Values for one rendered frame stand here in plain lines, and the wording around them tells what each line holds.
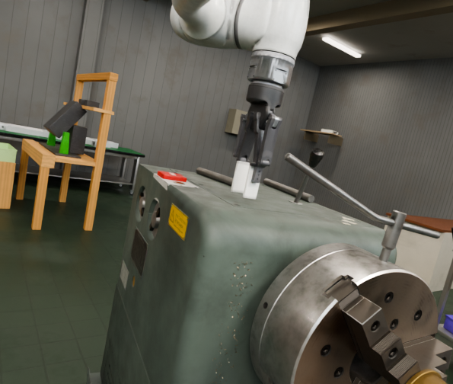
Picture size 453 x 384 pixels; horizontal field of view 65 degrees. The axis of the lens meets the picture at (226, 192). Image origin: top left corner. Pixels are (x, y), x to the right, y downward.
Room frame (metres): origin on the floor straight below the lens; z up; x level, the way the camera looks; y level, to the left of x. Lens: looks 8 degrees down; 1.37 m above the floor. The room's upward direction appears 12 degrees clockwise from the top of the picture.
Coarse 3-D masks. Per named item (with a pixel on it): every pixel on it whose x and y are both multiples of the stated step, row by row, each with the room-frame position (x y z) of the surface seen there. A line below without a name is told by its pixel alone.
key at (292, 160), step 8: (288, 160) 0.51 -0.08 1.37; (296, 160) 0.51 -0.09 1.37; (304, 168) 0.51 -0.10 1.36; (312, 176) 0.52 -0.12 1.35; (320, 176) 0.52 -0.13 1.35; (328, 184) 0.53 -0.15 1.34; (336, 192) 0.54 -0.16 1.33; (344, 192) 0.54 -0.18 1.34; (344, 200) 0.55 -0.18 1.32; (352, 200) 0.55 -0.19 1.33; (360, 208) 0.55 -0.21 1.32; (368, 216) 0.56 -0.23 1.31; (376, 216) 0.56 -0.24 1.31; (384, 224) 0.58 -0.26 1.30; (392, 224) 0.58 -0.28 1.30; (408, 224) 0.59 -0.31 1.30; (416, 232) 0.60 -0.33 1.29; (424, 232) 0.60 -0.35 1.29; (432, 232) 0.61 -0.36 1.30
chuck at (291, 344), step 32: (352, 256) 0.58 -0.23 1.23; (288, 288) 0.55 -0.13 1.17; (320, 288) 0.52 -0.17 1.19; (384, 288) 0.53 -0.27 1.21; (416, 288) 0.56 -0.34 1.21; (288, 320) 0.51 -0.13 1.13; (320, 320) 0.48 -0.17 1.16; (416, 320) 0.57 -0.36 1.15; (288, 352) 0.49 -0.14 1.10; (320, 352) 0.48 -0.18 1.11; (352, 352) 0.51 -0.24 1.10
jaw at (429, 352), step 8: (432, 336) 0.60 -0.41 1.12; (408, 344) 0.56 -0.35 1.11; (416, 344) 0.56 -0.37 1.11; (424, 344) 0.57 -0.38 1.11; (432, 344) 0.57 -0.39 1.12; (440, 344) 0.57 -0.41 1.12; (408, 352) 0.54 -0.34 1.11; (416, 352) 0.54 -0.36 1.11; (424, 352) 0.55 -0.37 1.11; (432, 352) 0.55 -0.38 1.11; (440, 352) 0.55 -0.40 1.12; (448, 352) 0.56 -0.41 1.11; (416, 360) 0.52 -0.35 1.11; (424, 360) 0.52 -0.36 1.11; (432, 360) 0.53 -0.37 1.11; (440, 360) 0.53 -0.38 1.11; (448, 360) 0.56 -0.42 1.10; (424, 368) 0.51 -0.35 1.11; (432, 368) 0.51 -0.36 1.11; (440, 368) 0.52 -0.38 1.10
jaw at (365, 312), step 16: (336, 288) 0.51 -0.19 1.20; (352, 288) 0.50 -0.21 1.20; (352, 304) 0.49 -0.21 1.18; (368, 304) 0.48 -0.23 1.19; (352, 320) 0.48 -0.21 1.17; (368, 320) 0.46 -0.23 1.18; (384, 320) 0.48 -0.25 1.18; (352, 336) 0.51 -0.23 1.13; (368, 336) 0.46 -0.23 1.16; (384, 336) 0.48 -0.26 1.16; (368, 352) 0.48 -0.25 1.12; (384, 352) 0.45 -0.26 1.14; (400, 352) 0.47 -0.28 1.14; (384, 368) 0.46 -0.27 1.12; (400, 368) 0.45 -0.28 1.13; (416, 368) 0.46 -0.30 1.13
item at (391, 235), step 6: (396, 210) 0.59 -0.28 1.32; (396, 216) 0.58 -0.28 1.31; (402, 216) 0.58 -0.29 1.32; (396, 222) 0.58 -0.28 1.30; (402, 222) 0.58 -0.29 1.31; (390, 228) 0.58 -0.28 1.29; (396, 228) 0.58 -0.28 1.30; (384, 234) 0.59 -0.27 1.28; (390, 234) 0.58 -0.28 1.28; (396, 234) 0.58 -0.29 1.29; (384, 240) 0.58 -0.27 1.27; (390, 240) 0.58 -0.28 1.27; (396, 240) 0.58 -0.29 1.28; (384, 246) 0.58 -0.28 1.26; (390, 246) 0.57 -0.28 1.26; (384, 252) 0.58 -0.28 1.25; (390, 252) 0.58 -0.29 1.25; (384, 258) 0.58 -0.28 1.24
